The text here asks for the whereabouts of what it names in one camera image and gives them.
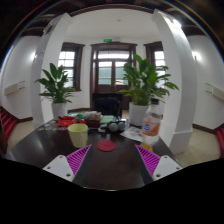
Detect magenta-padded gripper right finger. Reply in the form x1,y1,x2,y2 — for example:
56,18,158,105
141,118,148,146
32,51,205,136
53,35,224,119
134,144,183,186

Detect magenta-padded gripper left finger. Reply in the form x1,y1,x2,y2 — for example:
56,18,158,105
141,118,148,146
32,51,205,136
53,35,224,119
42,143,94,188

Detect orange soda plastic bottle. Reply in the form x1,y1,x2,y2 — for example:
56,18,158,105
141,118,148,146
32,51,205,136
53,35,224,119
139,103,164,153

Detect pale yellow paper cup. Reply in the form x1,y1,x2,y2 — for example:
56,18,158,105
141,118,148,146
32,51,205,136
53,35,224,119
67,123,89,149

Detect white printed paper sheet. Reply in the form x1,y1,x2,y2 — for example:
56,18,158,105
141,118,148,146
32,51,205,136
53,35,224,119
119,125,145,143

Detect round printed badges group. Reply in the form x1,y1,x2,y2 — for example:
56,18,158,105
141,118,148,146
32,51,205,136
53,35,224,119
36,120,64,132

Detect flat round red coaster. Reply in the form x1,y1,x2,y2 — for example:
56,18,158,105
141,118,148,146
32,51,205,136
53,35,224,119
96,139,117,153

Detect large leafy plant white pot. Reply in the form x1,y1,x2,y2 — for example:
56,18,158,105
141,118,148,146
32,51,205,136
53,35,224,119
118,53,180,128

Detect small leafy plant white pot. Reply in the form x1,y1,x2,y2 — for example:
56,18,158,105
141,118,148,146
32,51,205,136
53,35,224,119
34,62,78,120

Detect brown tray of packets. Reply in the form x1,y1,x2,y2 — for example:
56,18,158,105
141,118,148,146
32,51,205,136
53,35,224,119
83,111,103,128

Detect green notebook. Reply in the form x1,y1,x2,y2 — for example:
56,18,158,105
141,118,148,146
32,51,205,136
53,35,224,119
99,114,115,125

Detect red carpeted stairs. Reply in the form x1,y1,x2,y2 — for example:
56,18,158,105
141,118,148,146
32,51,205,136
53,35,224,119
214,123,224,158
0,106,18,141

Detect black chair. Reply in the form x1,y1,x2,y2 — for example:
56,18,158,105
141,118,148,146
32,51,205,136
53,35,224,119
91,92,123,118

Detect brown glazed double door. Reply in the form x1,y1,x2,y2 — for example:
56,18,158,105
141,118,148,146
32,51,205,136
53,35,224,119
89,42,138,111

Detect wide brown framed window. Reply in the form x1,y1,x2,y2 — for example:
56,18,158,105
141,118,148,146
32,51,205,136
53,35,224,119
57,42,86,92

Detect narrow brown framed window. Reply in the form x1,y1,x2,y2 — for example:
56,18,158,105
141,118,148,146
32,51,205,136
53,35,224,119
144,41,167,78

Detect white wall radiator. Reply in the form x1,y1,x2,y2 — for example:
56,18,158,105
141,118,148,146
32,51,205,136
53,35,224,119
204,82,224,102
3,80,26,97

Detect glowing wall lamp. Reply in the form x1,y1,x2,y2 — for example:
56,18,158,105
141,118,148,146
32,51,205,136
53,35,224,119
191,49,201,62

